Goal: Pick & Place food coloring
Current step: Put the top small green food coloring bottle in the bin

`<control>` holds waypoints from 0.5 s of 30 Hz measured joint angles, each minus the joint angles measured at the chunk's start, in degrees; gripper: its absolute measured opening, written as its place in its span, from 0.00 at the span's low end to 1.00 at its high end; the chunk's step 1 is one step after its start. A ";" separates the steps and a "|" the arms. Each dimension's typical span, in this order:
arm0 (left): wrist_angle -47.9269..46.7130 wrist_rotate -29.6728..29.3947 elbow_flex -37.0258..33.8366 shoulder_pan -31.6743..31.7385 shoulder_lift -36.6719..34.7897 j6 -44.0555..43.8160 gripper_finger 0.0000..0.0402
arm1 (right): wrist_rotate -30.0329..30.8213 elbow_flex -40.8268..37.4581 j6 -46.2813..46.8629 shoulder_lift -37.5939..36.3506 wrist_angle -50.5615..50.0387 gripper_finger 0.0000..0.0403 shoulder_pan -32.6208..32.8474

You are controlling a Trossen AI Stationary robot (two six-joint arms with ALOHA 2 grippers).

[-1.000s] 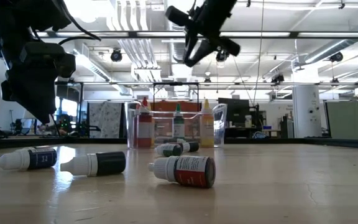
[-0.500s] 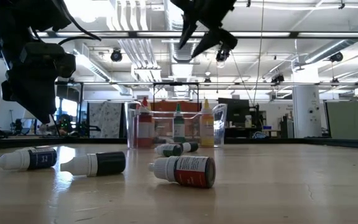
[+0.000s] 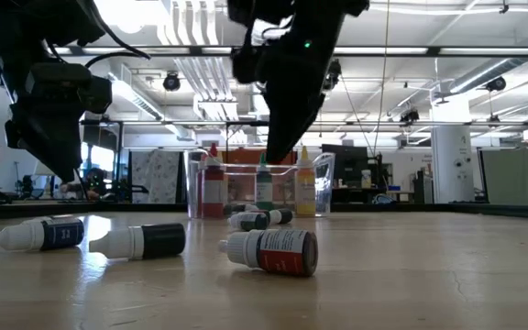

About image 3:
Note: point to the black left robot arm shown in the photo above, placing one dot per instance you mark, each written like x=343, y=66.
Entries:
x=25, y=23

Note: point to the large green food coloring bottle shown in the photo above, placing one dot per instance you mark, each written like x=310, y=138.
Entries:
x=264, y=188

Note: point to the patterned grey partition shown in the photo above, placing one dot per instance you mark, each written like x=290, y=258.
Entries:
x=154, y=176

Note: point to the small black dropper bottle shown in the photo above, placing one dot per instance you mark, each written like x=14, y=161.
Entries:
x=163, y=239

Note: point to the black overhead light bar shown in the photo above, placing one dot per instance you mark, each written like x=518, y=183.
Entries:
x=195, y=50

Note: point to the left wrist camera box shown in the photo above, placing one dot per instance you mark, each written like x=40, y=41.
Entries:
x=71, y=89

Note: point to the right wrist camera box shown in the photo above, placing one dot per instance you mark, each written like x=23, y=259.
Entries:
x=245, y=64

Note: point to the white round column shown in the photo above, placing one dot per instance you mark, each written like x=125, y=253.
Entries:
x=452, y=165

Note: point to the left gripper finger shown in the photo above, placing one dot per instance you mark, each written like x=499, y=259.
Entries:
x=72, y=162
x=51, y=165

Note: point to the clear plastic bin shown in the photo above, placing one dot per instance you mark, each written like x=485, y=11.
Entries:
x=323, y=183

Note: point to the black hanging camera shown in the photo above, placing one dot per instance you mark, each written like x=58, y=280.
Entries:
x=171, y=81
x=495, y=84
x=335, y=73
x=410, y=115

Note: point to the small blue dropper bottle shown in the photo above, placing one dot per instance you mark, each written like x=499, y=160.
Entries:
x=58, y=233

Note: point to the black metal rig frame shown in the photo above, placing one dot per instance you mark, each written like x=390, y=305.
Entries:
x=16, y=210

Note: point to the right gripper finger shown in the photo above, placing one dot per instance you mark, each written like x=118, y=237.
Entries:
x=280, y=128
x=307, y=110

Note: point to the black computer monitor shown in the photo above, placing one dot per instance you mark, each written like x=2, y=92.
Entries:
x=344, y=162

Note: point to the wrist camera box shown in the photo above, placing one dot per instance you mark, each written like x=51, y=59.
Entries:
x=71, y=89
x=245, y=64

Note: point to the small dark green dropper bottle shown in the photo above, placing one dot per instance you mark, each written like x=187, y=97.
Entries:
x=252, y=222

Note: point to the green partition wall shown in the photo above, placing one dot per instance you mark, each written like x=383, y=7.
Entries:
x=520, y=176

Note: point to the small red dropper bottle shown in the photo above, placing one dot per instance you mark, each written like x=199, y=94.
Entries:
x=282, y=252

